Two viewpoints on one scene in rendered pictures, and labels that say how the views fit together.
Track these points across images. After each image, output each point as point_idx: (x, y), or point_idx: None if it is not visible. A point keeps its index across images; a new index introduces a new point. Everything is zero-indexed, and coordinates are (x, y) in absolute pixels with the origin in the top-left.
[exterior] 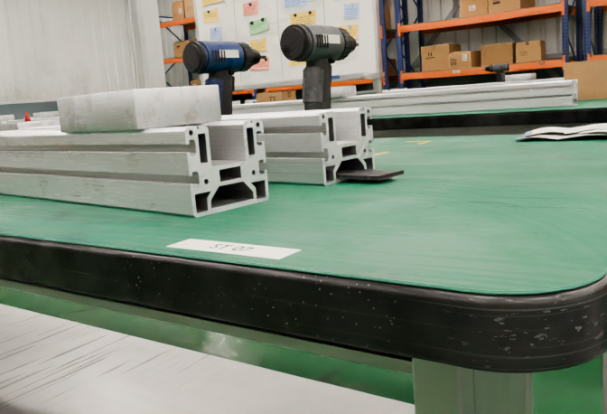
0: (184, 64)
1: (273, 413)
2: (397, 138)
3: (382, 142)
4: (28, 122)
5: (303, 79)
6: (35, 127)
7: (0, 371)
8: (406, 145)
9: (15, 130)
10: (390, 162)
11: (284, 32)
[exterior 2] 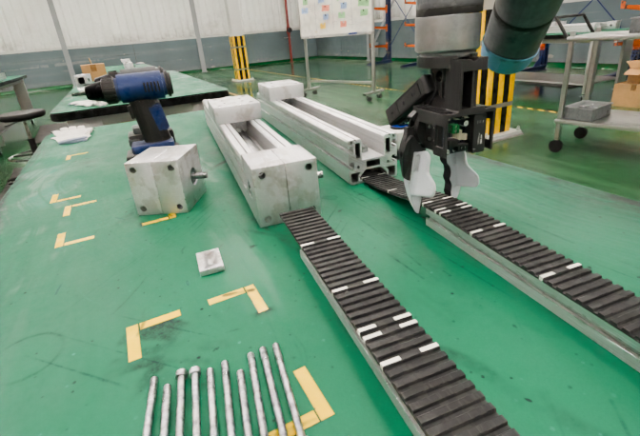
0: (172, 89)
1: None
2: (33, 170)
3: (66, 164)
4: (286, 147)
5: (157, 99)
6: (285, 143)
7: None
8: (99, 150)
9: (311, 119)
10: (175, 131)
11: (163, 69)
